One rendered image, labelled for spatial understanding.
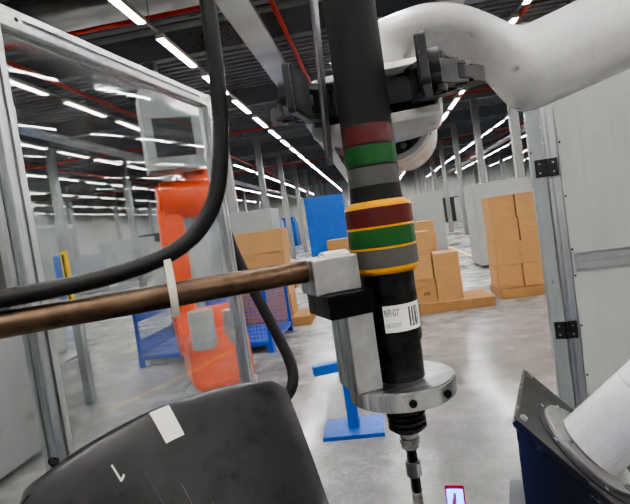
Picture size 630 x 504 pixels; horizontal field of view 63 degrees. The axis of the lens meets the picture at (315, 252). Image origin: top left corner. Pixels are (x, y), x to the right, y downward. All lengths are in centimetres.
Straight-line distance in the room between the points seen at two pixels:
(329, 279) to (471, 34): 36
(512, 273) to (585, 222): 643
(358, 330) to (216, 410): 19
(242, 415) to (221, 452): 4
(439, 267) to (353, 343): 762
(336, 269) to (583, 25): 40
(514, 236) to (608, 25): 794
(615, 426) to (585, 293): 119
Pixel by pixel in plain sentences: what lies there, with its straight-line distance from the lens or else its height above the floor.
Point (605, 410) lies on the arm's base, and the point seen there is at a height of 117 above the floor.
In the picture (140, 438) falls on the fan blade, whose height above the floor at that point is 142.
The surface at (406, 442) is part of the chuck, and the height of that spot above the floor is 141.
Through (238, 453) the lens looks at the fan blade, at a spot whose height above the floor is 139.
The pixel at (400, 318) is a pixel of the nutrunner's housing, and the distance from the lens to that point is 32.
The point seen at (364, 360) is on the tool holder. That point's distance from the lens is 32.
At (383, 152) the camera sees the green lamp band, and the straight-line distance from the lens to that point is 32.
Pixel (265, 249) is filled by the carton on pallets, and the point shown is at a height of 128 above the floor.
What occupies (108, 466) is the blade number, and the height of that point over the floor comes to 141.
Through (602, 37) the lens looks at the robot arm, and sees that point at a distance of 62.
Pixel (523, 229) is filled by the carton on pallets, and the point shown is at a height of 102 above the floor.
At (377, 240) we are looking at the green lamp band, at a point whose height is 155.
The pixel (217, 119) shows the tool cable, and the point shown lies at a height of 163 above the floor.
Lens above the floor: 156
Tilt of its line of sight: 3 degrees down
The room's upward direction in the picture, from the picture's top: 8 degrees counter-clockwise
